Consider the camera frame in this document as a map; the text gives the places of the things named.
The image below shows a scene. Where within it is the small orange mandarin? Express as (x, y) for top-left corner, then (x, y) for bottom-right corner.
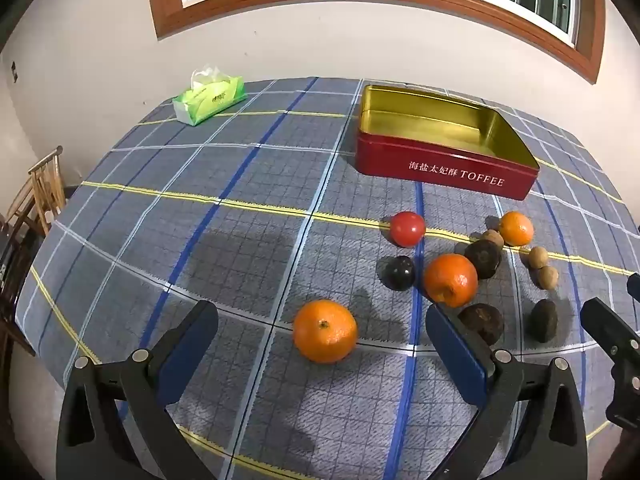
(499, 211), (535, 247)

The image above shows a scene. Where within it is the dark purple plum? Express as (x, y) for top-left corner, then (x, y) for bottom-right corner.
(383, 255), (417, 291)

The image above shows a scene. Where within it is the dark wooden chair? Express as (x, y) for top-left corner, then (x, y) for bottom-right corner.
(0, 215), (38, 356)

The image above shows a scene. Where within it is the dark wrinkled passion fruit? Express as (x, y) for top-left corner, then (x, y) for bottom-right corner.
(530, 299), (559, 343)
(464, 239), (503, 280)
(457, 303), (505, 347)

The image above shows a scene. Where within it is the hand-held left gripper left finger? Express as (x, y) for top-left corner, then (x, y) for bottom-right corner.
(56, 300), (219, 480)

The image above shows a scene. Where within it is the red and gold tin box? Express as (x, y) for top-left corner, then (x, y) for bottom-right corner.
(355, 85), (541, 202)

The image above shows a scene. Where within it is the medium orange mandarin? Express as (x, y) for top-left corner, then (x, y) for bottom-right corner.
(423, 253), (479, 309)

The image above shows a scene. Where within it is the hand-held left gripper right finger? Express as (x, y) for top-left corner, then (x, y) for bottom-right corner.
(425, 302), (588, 480)

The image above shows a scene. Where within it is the red tomato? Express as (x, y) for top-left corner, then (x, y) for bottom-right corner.
(390, 211), (427, 248)

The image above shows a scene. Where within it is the green tissue pack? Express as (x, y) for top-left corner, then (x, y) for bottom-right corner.
(172, 64), (248, 127)

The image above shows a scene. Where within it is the brown framed window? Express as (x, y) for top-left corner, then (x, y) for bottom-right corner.
(145, 0), (606, 83)

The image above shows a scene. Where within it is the light wooden chair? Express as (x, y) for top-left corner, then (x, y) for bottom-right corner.
(0, 146), (67, 241)

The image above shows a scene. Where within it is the blue plaid tablecloth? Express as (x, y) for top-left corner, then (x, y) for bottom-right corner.
(15, 77), (640, 480)

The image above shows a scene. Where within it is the large orange mandarin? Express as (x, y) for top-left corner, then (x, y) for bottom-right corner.
(292, 299), (359, 365)

